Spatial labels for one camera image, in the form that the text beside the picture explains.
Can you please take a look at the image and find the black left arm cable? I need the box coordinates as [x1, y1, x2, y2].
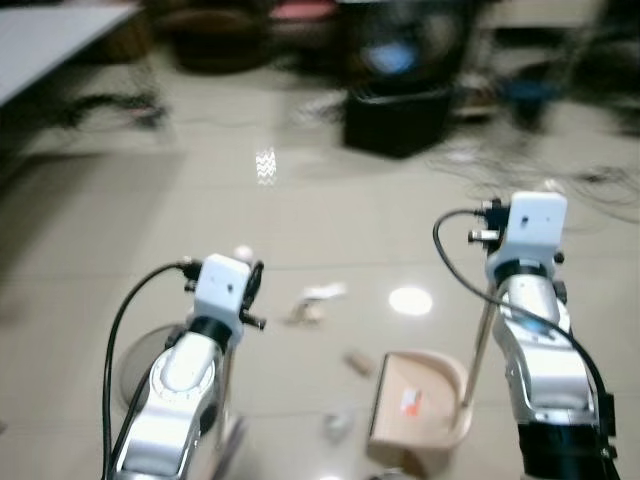
[102, 260, 197, 480]

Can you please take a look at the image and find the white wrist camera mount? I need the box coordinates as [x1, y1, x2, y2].
[486, 192, 568, 274]
[192, 254, 252, 323]

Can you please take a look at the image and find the beige dustpan with handle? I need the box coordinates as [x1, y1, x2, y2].
[366, 298, 498, 474]

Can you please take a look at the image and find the white table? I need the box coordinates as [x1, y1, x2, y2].
[0, 0, 142, 107]

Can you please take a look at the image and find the crumpled grey litter piece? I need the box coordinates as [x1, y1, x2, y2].
[321, 409, 354, 444]

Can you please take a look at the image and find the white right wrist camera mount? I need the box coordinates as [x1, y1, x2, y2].
[486, 192, 568, 274]

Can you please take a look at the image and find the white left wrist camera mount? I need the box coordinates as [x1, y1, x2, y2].
[192, 254, 252, 323]

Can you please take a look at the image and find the black box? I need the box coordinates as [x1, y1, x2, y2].
[343, 85, 454, 160]

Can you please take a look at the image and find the broom with thin handle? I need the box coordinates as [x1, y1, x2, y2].
[210, 343, 248, 480]

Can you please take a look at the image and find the white paper scrap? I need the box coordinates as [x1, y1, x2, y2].
[289, 282, 349, 327]

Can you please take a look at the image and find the light blue item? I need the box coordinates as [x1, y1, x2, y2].
[361, 41, 419, 80]

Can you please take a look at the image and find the dark blue item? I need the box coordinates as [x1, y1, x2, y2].
[497, 77, 562, 132]

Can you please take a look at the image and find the small brown litter piece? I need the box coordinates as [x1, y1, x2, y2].
[343, 349, 374, 378]

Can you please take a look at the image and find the red cushion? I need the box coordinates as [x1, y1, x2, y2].
[269, 0, 339, 22]

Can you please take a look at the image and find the dark brown chair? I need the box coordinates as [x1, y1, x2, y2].
[157, 4, 274, 74]

